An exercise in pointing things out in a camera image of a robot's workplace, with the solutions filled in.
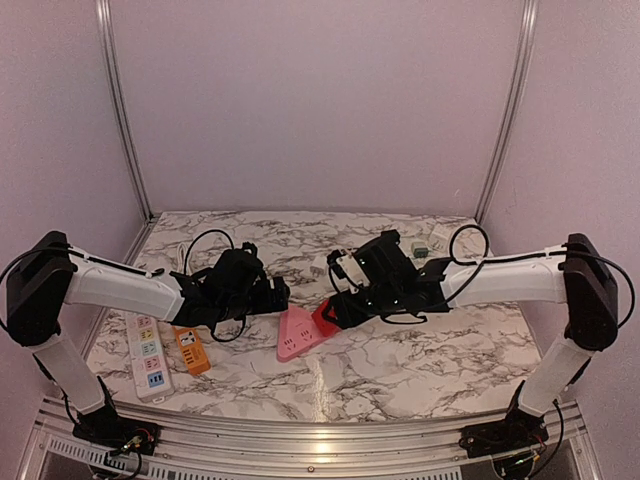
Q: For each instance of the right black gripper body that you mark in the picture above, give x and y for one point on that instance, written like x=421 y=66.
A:
x=380 y=306

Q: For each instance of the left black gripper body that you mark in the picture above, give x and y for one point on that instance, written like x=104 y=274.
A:
x=264 y=304

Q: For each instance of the red cube socket adapter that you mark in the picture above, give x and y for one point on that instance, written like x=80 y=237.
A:
x=326 y=330

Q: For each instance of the pink triangular power strip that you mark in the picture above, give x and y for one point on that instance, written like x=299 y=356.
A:
x=297 y=334

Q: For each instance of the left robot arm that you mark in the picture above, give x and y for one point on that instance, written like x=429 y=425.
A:
x=53 y=273

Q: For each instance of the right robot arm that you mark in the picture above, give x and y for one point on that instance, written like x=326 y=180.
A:
x=383 y=282

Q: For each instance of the green plug adapter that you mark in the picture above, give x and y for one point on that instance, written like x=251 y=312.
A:
x=419 y=249

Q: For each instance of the white usb charger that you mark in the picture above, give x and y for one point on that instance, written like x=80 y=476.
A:
x=319 y=266

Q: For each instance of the orange power strip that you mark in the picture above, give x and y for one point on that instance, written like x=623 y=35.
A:
x=192 y=350

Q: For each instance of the white travel adapter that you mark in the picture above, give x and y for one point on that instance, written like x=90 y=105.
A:
x=440 y=236

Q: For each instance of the white pastel power strip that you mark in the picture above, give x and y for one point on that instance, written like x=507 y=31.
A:
x=152 y=380

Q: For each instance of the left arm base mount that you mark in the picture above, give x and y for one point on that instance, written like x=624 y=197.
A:
x=117 y=432

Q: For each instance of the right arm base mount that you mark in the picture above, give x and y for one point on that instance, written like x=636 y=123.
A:
x=516 y=430

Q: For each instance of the front aluminium rail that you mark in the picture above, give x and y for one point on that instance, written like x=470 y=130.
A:
x=207 y=447

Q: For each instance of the left aluminium frame post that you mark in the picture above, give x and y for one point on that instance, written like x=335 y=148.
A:
x=107 y=37

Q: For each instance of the aluminium frame post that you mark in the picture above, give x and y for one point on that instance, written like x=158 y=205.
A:
x=517 y=85
x=107 y=37

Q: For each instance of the right aluminium frame post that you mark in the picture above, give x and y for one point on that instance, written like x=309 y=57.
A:
x=517 y=85

